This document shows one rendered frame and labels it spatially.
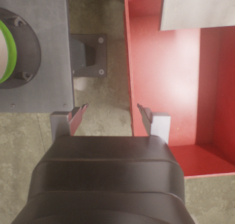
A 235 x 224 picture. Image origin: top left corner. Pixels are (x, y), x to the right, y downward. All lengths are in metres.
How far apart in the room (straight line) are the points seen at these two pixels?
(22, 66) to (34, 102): 0.09
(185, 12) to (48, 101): 0.37
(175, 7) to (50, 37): 0.28
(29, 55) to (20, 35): 0.03
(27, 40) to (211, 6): 0.40
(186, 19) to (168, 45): 0.29
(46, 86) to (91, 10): 0.99
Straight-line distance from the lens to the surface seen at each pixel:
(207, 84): 0.83
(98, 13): 1.30
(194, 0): 0.46
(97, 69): 1.26
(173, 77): 0.76
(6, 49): 0.29
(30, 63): 0.35
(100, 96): 1.30
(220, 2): 0.49
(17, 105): 0.41
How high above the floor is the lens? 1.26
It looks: 74 degrees down
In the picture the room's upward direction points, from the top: 179 degrees clockwise
